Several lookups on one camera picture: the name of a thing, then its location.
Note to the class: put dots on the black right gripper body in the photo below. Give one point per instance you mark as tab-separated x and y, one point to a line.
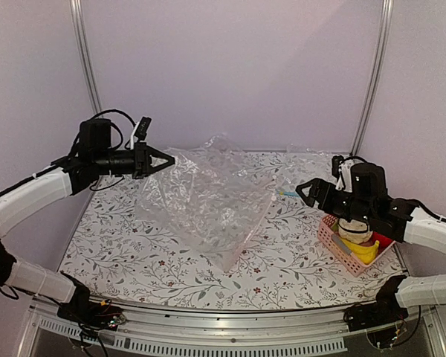
354	209

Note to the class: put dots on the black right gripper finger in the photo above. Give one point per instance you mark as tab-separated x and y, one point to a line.
311	197
309	188

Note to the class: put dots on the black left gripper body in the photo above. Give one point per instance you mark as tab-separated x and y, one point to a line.
135	166

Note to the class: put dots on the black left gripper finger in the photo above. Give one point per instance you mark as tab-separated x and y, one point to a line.
155	153
155	169

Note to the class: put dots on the white toy cauliflower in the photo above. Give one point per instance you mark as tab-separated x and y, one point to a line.
354	231

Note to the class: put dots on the clear zip top bag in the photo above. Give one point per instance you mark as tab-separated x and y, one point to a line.
212	212

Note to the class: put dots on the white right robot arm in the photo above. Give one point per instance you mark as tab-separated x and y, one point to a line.
415	224

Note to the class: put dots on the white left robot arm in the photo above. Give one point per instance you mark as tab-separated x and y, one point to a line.
26	199

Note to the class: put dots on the clear bag at back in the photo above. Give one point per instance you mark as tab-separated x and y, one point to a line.
223	154

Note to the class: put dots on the red toy apple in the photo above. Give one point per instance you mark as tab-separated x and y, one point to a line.
384	241

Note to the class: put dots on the yellow toy banana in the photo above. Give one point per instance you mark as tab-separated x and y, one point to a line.
365	253

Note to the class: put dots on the pink plastic basket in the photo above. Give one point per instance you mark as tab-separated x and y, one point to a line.
328	235

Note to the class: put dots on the floral tablecloth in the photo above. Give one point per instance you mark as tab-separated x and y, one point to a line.
284	265

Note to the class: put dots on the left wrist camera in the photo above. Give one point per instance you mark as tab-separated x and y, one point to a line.
139	132

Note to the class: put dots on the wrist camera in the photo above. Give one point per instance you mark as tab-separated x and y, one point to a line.
341	170
139	132

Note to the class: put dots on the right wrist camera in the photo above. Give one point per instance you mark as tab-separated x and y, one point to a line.
341	170

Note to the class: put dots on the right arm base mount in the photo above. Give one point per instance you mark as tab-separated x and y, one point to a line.
384	310

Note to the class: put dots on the left aluminium post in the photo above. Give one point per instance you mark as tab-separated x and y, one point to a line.
83	48

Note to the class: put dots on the aluminium post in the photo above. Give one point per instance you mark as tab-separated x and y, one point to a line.
83	48
375	75

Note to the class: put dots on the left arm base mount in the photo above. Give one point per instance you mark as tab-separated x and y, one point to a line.
91	314

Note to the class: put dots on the aluminium front rail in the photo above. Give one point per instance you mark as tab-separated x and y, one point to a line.
153	330

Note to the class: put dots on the right aluminium post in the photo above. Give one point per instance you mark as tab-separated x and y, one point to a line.
375	75

